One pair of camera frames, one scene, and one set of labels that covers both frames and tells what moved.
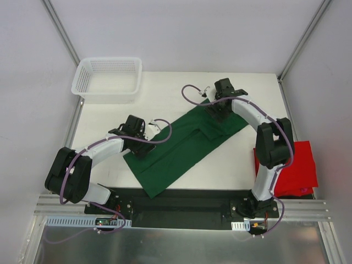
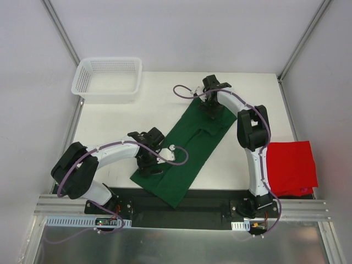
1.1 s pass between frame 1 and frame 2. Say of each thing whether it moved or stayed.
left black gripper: moved
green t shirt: moved
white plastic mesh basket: stayed
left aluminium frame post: stayed
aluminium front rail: stayed
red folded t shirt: stayed
